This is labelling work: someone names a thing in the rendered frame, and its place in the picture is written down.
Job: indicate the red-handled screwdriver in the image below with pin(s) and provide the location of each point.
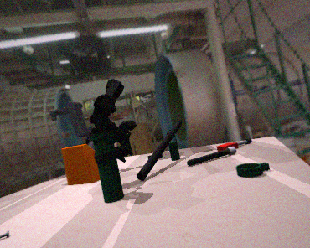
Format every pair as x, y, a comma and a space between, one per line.
233, 144

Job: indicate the dark green cylinder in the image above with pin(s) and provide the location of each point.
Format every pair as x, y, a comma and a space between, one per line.
109, 171

